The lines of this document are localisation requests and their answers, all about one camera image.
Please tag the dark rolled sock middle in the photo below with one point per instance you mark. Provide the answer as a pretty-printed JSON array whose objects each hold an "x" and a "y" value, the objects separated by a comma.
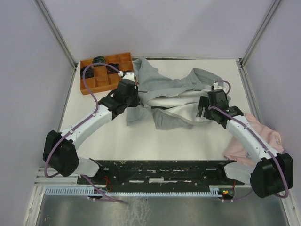
[{"x": 112, "y": 68}]

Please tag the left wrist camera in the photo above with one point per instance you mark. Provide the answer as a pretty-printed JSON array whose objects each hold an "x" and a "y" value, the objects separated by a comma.
[{"x": 127, "y": 75}]

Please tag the dark rolled sock left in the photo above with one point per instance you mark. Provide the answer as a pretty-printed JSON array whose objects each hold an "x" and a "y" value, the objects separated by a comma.
[{"x": 88, "y": 74}]

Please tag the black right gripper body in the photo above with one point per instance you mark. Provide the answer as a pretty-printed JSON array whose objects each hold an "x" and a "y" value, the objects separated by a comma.
[{"x": 210, "y": 116}]

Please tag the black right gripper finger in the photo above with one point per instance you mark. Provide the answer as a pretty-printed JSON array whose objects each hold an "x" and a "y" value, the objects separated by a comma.
[
  {"x": 203, "y": 102},
  {"x": 200, "y": 110}
]

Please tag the right aluminium frame post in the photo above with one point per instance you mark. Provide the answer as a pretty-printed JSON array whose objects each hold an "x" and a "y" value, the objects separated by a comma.
[{"x": 270, "y": 13}]

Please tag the left aluminium frame post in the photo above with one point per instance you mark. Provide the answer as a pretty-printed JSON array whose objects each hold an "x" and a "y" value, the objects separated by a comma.
[{"x": 55, "y": 31}]

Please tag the aluminium front rail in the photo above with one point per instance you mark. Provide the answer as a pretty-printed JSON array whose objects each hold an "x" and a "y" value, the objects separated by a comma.
[{"x": 72, "y": 180}]

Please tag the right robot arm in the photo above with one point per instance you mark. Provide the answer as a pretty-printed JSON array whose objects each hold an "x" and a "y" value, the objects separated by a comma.
[{"x": 272, "y": 173}]

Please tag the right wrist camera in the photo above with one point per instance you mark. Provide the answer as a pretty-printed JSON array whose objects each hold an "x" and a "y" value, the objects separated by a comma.
[{"x": 216, "y": 86}]

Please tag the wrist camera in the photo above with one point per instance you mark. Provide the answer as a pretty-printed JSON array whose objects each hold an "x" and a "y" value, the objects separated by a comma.
[
  {"x": 216, "y": 86},
  {"x": 127, "y": 75}
]

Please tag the dark rolled sock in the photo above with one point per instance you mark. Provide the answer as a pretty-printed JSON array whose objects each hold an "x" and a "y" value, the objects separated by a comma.
[
  {"x": 112, "y": 68},
  {"x": 88, "y": 74},
  {"x": 98, "y": 59}
]

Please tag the dark rolled sock top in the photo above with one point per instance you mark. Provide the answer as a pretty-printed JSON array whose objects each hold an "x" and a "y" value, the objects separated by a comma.
[{"x": 98, "y": 59}]

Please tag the grey zip jacket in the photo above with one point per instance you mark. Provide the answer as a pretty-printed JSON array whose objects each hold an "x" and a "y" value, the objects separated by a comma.
[{"x": 172, "y": 103}]

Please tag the wooden compartment tray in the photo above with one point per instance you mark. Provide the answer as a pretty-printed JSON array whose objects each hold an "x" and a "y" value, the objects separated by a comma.
[{"x": 102, "y": 81}]

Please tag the pink cloth bag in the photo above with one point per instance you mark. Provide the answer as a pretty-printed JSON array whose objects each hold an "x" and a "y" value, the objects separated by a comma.
[{"x": 235, "y": 151}]

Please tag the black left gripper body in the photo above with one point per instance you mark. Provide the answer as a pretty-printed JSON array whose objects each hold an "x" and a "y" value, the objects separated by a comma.
[{"x": 132, "y": 100}]

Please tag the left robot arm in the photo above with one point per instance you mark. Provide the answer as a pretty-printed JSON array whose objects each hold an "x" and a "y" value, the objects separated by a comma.
[{"x": 60, "y": 151}]

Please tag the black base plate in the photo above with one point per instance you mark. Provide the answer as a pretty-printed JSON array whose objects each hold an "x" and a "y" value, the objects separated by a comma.
[{"x": 162, "y": 176}]

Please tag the aluminium frame post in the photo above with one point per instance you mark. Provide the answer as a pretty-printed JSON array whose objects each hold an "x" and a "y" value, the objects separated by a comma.
[
  {"x": 55, "y": 31},
  {"x": 270, "y": 13}
]

